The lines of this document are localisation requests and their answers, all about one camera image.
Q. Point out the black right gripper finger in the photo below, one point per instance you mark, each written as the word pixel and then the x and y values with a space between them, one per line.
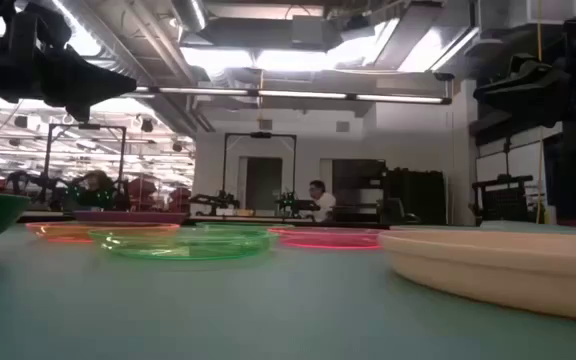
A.
pixel 523 62
pixel 528 95

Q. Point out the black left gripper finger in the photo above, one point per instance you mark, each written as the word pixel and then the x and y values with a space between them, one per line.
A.
pixel 79 112
pixel 83 80

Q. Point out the opaque magenta plate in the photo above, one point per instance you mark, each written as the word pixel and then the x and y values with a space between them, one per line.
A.
pixel 128 217

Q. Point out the clear orange plastic plate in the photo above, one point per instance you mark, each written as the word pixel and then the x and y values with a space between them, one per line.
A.
pixel 63 232

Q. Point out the clear green plastic plate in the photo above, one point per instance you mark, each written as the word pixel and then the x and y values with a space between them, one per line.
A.
pixel 183 245

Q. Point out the cream plastic plate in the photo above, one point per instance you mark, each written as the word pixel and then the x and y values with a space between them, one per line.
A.
pixel 508 275

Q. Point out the clear pink plastic plate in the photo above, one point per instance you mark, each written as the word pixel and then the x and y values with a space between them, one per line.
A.
pixel 328 239

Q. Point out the black background robot arm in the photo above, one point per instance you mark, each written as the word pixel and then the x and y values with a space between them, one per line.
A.
pixel 213 200
pixel 293 204
pixel 33 185

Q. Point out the person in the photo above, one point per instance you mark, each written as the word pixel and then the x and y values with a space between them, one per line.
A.
pixel 98 187
pixel 324 202

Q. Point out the black cart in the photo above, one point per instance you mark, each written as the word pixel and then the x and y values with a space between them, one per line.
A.
pixel 505 205

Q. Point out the black cabinet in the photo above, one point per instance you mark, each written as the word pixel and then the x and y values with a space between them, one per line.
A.
pixel 418 200

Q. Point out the long white light bar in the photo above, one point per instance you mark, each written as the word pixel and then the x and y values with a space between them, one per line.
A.
pixel 298 94

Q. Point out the green table mat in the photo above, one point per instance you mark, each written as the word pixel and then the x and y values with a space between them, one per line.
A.
pixel 268 310

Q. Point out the black background station frame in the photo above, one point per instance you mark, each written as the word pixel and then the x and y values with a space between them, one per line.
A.
pixel 260 135
pixel 88 126

